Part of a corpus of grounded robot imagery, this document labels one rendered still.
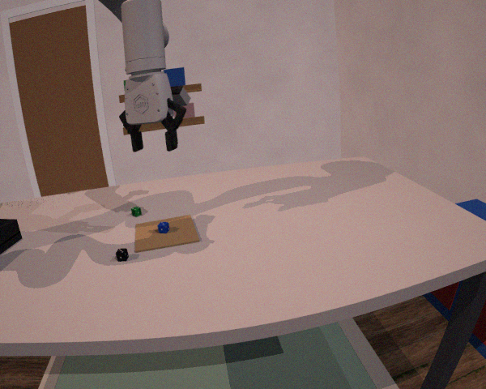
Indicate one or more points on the green die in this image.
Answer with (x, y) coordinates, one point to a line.
(136, 211)

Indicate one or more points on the black die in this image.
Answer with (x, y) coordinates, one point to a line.
(122, 255)

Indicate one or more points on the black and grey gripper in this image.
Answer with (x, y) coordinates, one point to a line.
(149, 99)

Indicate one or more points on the blue die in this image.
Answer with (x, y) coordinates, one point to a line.
(163, 227)

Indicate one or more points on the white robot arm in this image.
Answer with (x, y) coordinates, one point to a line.
(145, 36)

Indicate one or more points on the tan flat mat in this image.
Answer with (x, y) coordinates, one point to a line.
(181, 232)

